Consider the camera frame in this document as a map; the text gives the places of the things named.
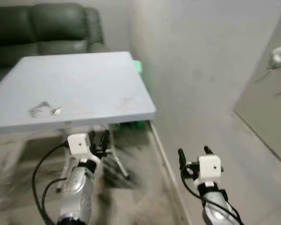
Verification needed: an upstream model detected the grey folding table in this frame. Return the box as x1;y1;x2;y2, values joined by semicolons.
0;51;157;193

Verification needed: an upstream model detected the dark green leather sofa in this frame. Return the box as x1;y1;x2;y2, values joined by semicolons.
0;2;110;92

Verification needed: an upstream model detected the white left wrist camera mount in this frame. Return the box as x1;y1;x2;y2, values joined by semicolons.
67;134;102;165

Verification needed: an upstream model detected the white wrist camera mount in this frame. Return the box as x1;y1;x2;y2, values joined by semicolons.
67;134;102;165
197;155;222;180

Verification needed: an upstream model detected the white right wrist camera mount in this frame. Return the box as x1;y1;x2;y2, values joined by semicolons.
197;155;222;180

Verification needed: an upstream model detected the grey wall board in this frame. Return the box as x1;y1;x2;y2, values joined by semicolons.
233;8;281;170

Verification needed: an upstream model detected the long black left arm cable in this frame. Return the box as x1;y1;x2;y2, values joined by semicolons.
31;142;71;225

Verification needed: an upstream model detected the short black left arm cable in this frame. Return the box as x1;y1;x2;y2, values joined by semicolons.
41;177;69;222

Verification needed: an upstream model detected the white adhesive wall hook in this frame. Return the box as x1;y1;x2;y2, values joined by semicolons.
267;44;281;72

